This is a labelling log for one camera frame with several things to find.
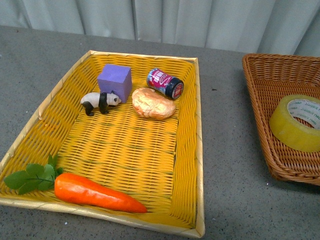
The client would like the clear yellowish tape roll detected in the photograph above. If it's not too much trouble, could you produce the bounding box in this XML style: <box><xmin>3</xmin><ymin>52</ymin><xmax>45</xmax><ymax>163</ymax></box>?
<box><xmin>269</xmin><ymin>94</ymin><xmax>320</xmax><ymax>153</ymax></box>

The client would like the yellow woven basket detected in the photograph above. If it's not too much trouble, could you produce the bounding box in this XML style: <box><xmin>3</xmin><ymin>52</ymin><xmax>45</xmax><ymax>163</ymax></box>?
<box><xmin>0</xmin><ymin>50</ymin><xmax>205</xmax><ymax>238</ymax></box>

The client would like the brown wicker basket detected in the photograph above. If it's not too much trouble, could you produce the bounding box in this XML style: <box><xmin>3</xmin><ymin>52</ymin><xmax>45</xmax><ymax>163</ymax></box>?
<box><xmin>242</xmin><ymin>53</ymin><xmax>320</xmax><ymax>186</ymax></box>

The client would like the toy bread loaf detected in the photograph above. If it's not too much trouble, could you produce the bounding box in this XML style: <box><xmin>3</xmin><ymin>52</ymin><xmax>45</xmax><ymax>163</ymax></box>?
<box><xmin>131</xmin><ymin>87</ymin><xmax>176</xmax><ymax>120</ymax></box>

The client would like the small drink can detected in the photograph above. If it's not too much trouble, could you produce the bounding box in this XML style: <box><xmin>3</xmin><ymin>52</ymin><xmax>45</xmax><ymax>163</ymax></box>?
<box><xmin>146</xmin><ymin>68</ymin><xmax>184</xmax><ymax>100</ymax></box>

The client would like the toy panda figure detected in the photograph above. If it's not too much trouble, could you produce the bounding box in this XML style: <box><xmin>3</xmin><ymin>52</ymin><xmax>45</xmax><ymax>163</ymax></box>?
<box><xmin>80</xmin><ymin>91</ymin><xmax>122</xmax><ymax>117</ymax></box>

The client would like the purple foam block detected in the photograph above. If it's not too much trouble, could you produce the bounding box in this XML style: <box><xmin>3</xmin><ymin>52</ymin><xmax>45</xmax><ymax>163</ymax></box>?
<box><xmin>97</xmin><ymin>63</ymin><xmax>133</xmax><ymax>103</ymax></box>

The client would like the orange toy carrot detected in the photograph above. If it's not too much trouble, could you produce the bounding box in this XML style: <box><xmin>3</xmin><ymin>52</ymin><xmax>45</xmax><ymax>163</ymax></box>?
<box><xmin>4</xmin><ymin>155</ymin><xmax>147</xmax><ymax>214</ymax></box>

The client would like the grey curtain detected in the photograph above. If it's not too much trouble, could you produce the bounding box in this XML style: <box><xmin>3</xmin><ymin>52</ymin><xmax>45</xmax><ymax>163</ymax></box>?
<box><xmin>0</xmin><ymin>0</ymin><xmax>320</xmax><ymax>57</ymax></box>

